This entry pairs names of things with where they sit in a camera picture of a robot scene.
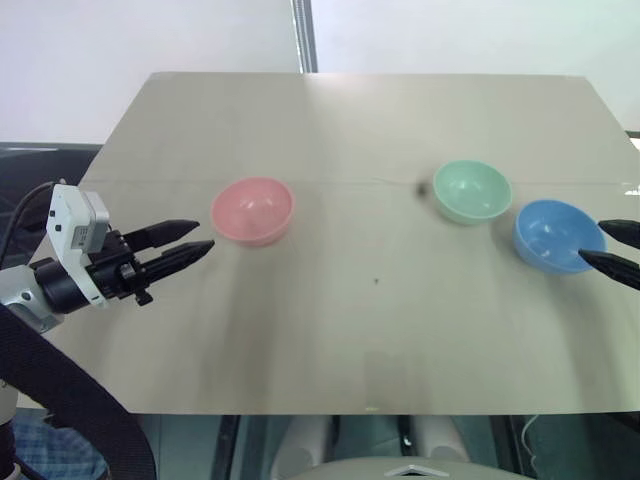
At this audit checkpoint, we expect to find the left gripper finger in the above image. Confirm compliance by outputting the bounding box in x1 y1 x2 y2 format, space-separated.
121 218 202 252
133 239 217 287

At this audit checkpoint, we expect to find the blue checked cloth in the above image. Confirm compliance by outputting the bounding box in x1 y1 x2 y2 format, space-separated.
8 407 109 480

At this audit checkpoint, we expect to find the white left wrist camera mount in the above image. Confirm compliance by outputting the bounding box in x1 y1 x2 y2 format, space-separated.
45 183 111 308

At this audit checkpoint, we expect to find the blue plastic bowl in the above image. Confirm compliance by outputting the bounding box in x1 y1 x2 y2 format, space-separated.
512 198 609 277

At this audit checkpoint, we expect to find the thick black cable sleeve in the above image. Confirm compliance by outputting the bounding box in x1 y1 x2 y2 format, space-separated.
0 301 158 480

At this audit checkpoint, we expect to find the green plastic bowl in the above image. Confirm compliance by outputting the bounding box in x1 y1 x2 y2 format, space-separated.
432 159 513 227

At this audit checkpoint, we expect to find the white rounded robot leg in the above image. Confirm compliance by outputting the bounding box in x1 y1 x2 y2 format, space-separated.
272 414 342 480
412 414 472 459

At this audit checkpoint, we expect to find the thin white cable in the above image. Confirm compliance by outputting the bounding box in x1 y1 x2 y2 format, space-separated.
519 414 542 467

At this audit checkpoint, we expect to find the grey robot torso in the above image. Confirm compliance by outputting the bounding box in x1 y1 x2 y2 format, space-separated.
278 451 532 480

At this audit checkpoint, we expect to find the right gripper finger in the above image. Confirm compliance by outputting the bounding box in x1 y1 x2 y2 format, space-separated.
576 248 640 292
597 218 640 248

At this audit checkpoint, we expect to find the red plastic bowl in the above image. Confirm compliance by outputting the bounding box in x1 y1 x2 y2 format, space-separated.
210 176 296 248

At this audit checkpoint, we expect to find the grey window post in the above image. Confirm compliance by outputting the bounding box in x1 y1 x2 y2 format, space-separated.
290 0 320 74

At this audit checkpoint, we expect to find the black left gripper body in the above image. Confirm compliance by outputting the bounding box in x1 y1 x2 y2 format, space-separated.
85 229 154 307

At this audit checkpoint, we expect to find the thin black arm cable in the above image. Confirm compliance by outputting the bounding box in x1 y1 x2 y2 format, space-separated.
0 179 67 271

